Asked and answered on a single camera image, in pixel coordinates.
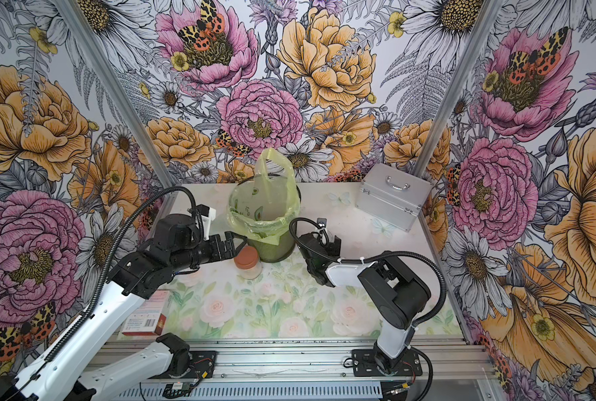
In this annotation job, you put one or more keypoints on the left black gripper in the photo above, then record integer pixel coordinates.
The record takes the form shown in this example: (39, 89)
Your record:
(216, 245)

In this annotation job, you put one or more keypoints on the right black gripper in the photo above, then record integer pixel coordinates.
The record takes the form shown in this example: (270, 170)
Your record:
(334, 248)

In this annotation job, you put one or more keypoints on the jar with red-brown lid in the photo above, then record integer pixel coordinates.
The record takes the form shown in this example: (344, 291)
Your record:
(247, 263)

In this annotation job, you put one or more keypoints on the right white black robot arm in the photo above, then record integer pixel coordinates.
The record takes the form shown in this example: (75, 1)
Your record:
(398, 293)

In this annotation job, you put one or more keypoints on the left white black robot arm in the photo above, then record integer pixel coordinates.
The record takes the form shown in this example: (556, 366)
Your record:
(179, 245)

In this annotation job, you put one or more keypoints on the yellow-green plastic bin bag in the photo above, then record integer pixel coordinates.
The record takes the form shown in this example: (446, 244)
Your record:
(270, 161)

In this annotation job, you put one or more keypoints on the black mesh trash bin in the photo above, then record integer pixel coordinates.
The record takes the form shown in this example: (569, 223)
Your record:
(262, 207)

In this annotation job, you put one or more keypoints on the floral table mat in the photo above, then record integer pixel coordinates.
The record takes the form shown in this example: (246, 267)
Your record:
(283, 302)

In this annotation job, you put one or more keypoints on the silver aluminium case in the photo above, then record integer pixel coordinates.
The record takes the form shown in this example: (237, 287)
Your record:
(393, 196)

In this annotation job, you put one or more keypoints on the red white cardboard box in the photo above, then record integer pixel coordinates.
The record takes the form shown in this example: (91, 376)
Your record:
(149, 319)

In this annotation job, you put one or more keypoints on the small green circuit board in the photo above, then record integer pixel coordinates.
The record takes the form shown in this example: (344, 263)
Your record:
(177, 390)

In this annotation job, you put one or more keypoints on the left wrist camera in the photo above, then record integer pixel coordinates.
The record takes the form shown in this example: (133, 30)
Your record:
(207, 215)

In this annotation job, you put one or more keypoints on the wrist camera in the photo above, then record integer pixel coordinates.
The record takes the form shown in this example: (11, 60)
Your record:
(207, 215)
(322, 225)

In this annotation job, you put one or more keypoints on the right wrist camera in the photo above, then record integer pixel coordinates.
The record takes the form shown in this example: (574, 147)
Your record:
(322, 225)

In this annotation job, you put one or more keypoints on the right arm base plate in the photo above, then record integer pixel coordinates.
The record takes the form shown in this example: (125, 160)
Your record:
(374, 363)

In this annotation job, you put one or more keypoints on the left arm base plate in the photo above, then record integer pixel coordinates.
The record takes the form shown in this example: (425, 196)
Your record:
(196, 365)

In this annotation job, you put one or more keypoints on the aluminium front rail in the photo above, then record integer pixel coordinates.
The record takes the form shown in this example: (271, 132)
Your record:
(312, 369)

